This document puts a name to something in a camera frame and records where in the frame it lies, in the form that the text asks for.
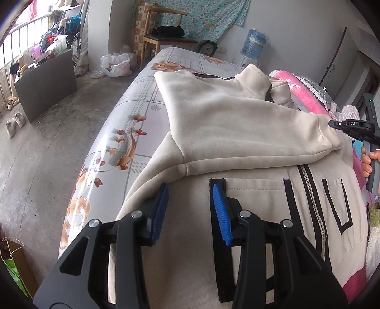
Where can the wooden chair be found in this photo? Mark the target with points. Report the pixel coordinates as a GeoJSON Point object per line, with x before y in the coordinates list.
{"type": "Point", "coordinates": [148, 29]}

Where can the blue water jug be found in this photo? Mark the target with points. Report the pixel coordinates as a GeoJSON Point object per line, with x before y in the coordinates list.
{"type": "Point", "coordinates": [253, 43]}

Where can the metal window railing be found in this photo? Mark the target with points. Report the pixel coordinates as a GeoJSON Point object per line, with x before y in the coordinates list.
{"type": "Point", "coordinates": [17, 38]}

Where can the teal floral wall cloth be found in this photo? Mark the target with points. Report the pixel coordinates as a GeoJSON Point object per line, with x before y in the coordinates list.
{"type": "Point", "coordinates": [207, 14]}

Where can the white water dispenser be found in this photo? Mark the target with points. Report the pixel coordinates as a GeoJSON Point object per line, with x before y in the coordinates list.
{"type": "Point", "coordinates": [246, 61]}

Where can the pink hanging garment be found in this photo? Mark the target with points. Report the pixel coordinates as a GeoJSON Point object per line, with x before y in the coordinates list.
{"type": "Point", "coordinates": [31, 10]}

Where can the black bag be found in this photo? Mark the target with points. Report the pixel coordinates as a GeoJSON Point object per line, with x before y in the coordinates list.
{"type": "Point", "coordinates": [167, 31]}

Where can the beige curtain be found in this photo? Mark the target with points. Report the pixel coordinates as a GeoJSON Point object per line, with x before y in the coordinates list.
{"type": "Point", "coordinates": [84, 29]}

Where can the black round fan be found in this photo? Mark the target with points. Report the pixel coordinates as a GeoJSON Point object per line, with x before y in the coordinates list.
{"type": "Point", "coordinates": [207, 48]}

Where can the person's right hand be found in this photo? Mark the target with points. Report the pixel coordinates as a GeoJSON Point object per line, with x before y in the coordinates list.
{"type": "Point", "coordinates": [368, 165]}

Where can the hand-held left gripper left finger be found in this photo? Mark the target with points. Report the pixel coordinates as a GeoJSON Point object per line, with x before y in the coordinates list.
{"type": "Point", "coordinates": [158, 214]}

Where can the beige slippers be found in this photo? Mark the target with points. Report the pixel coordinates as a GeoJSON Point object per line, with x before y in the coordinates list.
{"type": "Point", "coordinates": [12, 102]}

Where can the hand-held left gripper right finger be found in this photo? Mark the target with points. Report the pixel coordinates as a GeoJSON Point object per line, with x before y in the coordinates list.
{"type": "Point", "coordinates": [221, 214]}

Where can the patterned tall box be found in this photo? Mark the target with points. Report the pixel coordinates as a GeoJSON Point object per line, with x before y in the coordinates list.
{"type": "Point", "coordinates": [138, 32]}

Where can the dark grey cabinet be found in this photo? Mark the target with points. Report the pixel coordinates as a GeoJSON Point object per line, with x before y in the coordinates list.
{"type": "Point", "coordinates": [44, 86]}

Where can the white fluffy cloth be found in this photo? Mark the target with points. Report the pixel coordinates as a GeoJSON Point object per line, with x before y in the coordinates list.
{"type": "Point", "coordinates": [373, 255]}

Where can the checkered cloth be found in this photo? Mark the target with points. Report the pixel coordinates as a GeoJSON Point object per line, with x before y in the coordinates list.
{"type": "Point", "coordinates": [350, 111]}

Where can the brown paper bag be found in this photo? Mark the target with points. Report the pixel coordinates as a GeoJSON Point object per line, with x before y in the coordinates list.
{"type": "Point", "coordinates": [20, 261]}

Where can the beige zip jacket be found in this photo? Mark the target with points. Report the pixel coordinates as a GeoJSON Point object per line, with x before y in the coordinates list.
{"type": "Point", "coordinates": [237, 118]}

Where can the pink floral blanket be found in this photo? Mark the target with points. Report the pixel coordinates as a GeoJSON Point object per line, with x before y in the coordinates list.
{"type": "Point", "coordinates": [299, 92]}

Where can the wall socket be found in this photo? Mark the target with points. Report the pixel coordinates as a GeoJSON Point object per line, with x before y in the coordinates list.
{"type": "Point", "coordinates": [222, 50]}

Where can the pile of bags and clothes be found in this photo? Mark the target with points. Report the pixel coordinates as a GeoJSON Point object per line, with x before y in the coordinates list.
{"type": "Point", "coordinates": [56, 35]}

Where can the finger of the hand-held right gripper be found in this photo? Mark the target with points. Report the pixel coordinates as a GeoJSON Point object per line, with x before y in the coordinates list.
{"type": "Point", "coordinates": [337, 124]}

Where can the lace-trimmed pillow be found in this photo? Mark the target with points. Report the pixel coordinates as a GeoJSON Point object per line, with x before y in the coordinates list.
{"type": "Point", "coordinates": [314, 87]}

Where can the bed with floral sheet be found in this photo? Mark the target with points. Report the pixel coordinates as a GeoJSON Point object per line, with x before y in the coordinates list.
{"type": "Point", "coordinates": [142, 98]}

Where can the white plastic bag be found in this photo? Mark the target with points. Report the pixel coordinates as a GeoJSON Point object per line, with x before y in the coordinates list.
{"type": "Point", "coordinates": [115, 65]}

